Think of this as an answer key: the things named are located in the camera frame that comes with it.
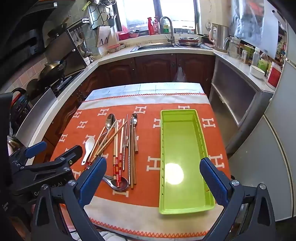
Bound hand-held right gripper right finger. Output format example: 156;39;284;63
199;157;277;241

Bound white bowl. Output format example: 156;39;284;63
249;65;266;79

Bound brown wooden chopstick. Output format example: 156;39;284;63
132;139;137;185
129;120;134;189

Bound kitchen window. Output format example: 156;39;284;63
114;0;200;33

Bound steel spoon curved handle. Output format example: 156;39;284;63
102;175;129;191

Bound red spray bottle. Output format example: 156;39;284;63
148;17;156;36

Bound white plastic bottle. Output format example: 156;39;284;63
252;47;261;67

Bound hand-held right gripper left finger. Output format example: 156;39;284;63
31;157;108;241

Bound clear bottle green label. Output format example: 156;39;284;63
259;53;272;72

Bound small spoon brown handle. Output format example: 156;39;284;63
130;118;137;150
132;113;139;153

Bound dark wok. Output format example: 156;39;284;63
38;60;67;81

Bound steel kitchen sink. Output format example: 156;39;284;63
131;43;214;52

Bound hanging clear plastic bag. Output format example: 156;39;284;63
172;65;186;82

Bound steel kitchen faucet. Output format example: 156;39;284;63
159;16;175;44

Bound clear food container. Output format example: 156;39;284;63
106;43;126;52

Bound large steel spoon patterned handle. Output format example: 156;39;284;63
100;113;116;153

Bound glass pitcher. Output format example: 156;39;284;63
224;36;242;58

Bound brown wooden kitchen cabinets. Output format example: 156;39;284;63
44;54;215;149

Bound orange blanket white letter pattern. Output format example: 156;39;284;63
50;94;232;237

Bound grey refrigerator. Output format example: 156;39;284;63
228;16;296;223

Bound pale blue tile-print tablecloth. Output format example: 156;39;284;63
85;83;206;101

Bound steel splash panel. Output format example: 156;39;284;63
44;28;87;77

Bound red canister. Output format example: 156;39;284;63
266;61;284;90

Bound green box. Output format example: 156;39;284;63
243;44;255;63

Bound white plastic spoon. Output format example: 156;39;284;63
81;137;96;165

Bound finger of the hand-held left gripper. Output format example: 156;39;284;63
11;146;83;179
10;141;48;168

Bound dark cooking pot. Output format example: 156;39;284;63
25;79;41;98

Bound stack of dishes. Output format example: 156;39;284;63
178;36;201;47

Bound steel electric kettle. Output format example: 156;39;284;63
209;23;230;53

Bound black range hood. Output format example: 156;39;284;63
0;0;77;67

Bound gas stove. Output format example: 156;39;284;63
50;70;85;98

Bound green plastic utensil tray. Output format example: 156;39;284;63
159;109;216;208

